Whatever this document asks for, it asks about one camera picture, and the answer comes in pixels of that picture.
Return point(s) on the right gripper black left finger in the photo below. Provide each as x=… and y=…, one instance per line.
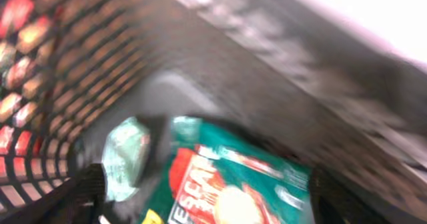
x=78, y=200

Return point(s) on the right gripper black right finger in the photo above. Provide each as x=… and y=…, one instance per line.
x=332, y=203

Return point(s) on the light teal snack packet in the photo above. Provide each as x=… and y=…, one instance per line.
x=124, y=158

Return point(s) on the green Nescafe coffee bag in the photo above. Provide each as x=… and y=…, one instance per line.
x=215, y=176

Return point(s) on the orange San Remo spaghetti pack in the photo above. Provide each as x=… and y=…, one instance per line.
x=30, y=31

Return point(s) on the grey plastic lattice basket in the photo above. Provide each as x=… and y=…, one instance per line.
x=272, y=71

